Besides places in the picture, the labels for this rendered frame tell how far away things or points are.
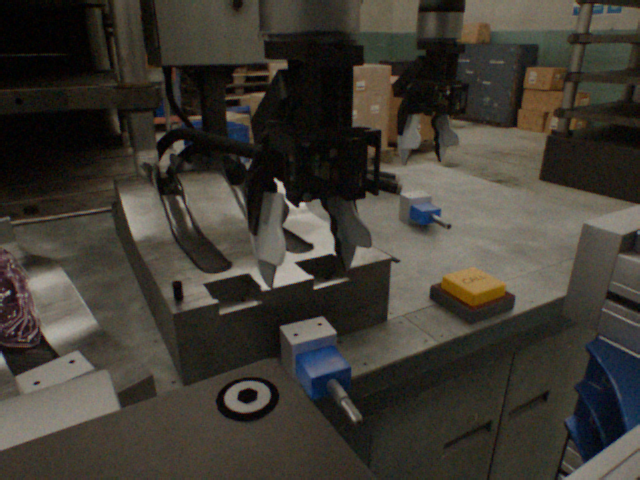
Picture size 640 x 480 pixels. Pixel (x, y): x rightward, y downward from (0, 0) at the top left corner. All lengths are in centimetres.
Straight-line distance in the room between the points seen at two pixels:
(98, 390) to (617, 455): 24
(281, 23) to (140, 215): 42
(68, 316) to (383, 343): 35
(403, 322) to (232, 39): 95
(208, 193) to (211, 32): 67
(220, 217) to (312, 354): 30
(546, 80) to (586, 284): 677
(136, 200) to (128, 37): 51
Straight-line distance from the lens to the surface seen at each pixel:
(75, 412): 22
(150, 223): 69
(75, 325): 55
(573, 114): 449
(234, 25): 135
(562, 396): 107
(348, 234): 45
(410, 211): 92
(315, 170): 36
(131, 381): 46
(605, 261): 43
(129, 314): 67
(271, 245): 40
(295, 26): 35
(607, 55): 729
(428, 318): 63
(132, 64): 116
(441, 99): 84
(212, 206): 72
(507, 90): 737
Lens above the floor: 113
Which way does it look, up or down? 24 degrees down
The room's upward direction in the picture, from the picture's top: straight up
